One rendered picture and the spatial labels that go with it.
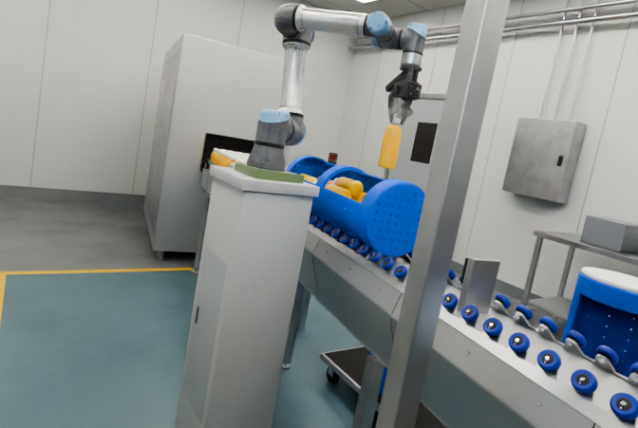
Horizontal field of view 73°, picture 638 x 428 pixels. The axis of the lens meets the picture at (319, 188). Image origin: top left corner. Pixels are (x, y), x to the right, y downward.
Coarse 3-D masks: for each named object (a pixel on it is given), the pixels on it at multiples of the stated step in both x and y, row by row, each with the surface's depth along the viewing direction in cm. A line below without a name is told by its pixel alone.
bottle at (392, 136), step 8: (392, 128) 160; (400, 128) 161; (384, 136) 163; (392, 136) 160; (400, 136) 161; (384, 144) 162; (392, 144) 160; (384, 152) 162; (392, 152) 161; (384, 160) 162; (392, 160) 161; (392, 168) 162
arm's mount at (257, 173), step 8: (240, 168) 163; (248, 168) 158; (256, 168) 153; (256, 176) 152; (264, 176) 154; (272, 176) 156; (280, 176) 157; (288, 176) 159; (296, 176) 161; (304, 176) 163
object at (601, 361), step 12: (504, 312) 123; (516, 312) 117; (528, 324) 116; (540, 324) 112; (552, 336) 109; (576, 348) 103; (588, 360) 102; (600, 360) 97; (612, 372) 96; (636, 384) 92
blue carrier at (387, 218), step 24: (288, 168) 225; (312, 168) 233; (336, 168) 189; (384, 192) 150; (408, 192) 155; (336, 216) 172; (360, 216) 153; (384, 216) 152; (408, 216) 157; (360, 240) 161; (384, 240) 154; (408, 240) 159
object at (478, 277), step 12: (468, 264) 118; (480, 264) 117; (492, 264) 119; (468, 276) 117; (480, 276) 118; (492, 276) 120; (468, 288) 117; (480, 288) 119; (492, 288) 121; (468, 300) 118; (480, 300) 120; (480, 312) 121
